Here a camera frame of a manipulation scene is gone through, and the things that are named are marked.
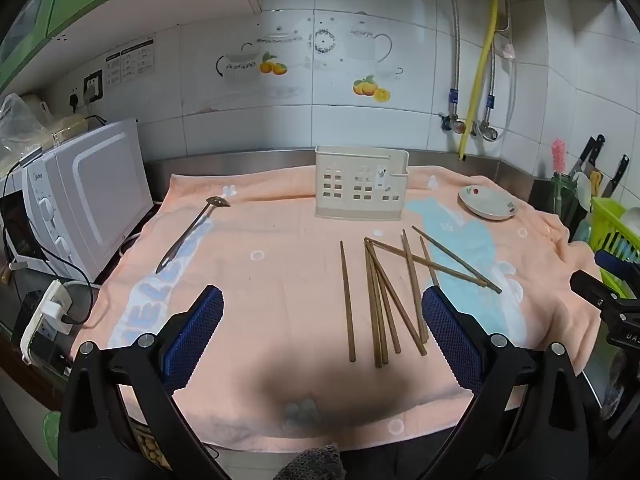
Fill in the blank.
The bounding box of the braided metal water hose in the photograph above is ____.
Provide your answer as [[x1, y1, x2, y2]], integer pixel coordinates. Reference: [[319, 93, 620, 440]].
[[447, 0, 463, 133], [482, 5, 511, 126]]

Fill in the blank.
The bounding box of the beige plastic utensil holder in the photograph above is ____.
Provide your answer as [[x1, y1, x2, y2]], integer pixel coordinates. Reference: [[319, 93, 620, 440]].
[[314, 146, 408, 221]]

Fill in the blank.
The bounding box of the metal water valve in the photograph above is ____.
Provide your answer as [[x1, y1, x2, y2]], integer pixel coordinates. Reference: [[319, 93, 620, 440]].
[[439, 112, 468, 136], [472, 120, 501, 142]]

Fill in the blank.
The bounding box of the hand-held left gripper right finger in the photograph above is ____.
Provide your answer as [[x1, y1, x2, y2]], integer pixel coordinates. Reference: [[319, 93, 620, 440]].
[[421, 284, 592, 480]]

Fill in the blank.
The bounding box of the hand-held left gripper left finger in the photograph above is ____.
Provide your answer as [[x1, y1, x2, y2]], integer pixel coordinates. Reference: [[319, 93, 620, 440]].
[[59, 284, 236, 480]]

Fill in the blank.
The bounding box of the thin white hose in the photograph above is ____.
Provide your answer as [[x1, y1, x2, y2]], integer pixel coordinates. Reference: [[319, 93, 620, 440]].
[[492, 35, 519, 142]]

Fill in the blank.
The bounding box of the pile of wooden chopsticks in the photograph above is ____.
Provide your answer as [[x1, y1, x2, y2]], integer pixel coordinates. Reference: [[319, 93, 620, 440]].
[[340, 226, 502, 368]]

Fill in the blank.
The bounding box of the black wall socket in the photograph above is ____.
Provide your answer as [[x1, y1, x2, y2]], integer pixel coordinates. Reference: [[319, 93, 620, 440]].
[[82, 71, 104, 106]]

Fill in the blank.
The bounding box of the green glass jar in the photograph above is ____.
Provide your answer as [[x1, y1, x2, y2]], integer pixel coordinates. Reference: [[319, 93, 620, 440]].
[[550, 174, 581, 221]]

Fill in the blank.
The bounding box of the peach printed towel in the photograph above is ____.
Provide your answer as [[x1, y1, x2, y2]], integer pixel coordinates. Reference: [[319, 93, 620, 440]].
[[70, 165, 603, 453]]

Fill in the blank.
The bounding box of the green plastic dish rack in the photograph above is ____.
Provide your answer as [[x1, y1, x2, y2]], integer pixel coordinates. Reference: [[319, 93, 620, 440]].
[[590, 197, 640, 301]]

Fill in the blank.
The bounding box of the pink bottle brush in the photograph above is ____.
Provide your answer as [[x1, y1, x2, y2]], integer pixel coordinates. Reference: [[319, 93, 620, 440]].
[[550, 139, 568, 176]]

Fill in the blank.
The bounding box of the clear plastic bag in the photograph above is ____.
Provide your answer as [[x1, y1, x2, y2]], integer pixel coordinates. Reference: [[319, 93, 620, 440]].
[[0, 92, 53, 161]]

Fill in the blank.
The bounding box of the white power strip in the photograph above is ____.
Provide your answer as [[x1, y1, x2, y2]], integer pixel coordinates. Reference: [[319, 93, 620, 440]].
[[20, 280, 76, 363]]

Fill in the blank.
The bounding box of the white microwave oven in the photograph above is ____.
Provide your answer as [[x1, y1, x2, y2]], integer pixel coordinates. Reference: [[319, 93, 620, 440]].
[[0, 118, 154, 286]]

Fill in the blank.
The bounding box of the person's grey knitted sweater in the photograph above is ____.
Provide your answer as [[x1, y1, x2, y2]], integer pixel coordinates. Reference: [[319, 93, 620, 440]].
[[277, 444, 347, 480]]

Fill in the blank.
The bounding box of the yellow corrugated gas hose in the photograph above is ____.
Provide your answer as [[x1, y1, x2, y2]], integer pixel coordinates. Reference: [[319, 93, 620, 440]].
[[459, 0, 501, 161]]

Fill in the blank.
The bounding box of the white floral plate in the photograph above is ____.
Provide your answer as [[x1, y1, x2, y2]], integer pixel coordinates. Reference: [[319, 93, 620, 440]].
[[458, 185, 517, 221]]

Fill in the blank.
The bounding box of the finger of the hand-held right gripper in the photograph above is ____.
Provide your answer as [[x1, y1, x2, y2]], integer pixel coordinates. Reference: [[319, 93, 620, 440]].
[[594, 249, 640, 267], [570, 269, 626, 312]]

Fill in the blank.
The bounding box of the green wall cabinet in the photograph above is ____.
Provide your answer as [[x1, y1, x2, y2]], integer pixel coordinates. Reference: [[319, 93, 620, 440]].
[[0, 0, 263, 96]]

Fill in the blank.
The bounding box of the white wall notice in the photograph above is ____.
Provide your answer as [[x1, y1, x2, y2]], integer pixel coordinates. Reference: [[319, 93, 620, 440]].
[[105, 40, 156, 88]]

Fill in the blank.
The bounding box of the metal slotted spoon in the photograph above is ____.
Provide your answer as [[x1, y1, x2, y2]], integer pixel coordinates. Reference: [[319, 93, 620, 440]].
[[156, 196, 231, 275]]

